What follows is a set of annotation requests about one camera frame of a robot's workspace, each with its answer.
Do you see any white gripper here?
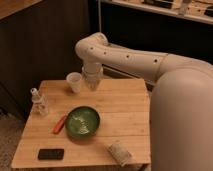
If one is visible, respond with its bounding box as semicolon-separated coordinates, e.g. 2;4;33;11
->
82;65;103;90

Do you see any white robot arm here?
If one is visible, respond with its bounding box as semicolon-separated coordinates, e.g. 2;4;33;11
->
75;32;213;171

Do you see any clear plastic water bottle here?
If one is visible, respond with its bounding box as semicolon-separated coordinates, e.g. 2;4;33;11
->
30;88;49;115

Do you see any translucent plastic cup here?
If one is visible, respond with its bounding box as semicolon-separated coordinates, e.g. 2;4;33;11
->
66;72;82;93

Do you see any wooden table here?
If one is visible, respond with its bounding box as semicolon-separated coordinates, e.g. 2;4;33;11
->
12;79;151;168

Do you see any green bowl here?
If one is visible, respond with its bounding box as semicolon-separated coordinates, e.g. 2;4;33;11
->
65;106;100;139

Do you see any orange carrot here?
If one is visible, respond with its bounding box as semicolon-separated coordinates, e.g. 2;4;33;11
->
53;115;66;134

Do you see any black smartphone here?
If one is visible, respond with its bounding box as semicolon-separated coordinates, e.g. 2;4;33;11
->
38;149;64;160

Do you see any metal shelf rack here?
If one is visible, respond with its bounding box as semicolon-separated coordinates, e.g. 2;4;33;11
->
101;2;213;65

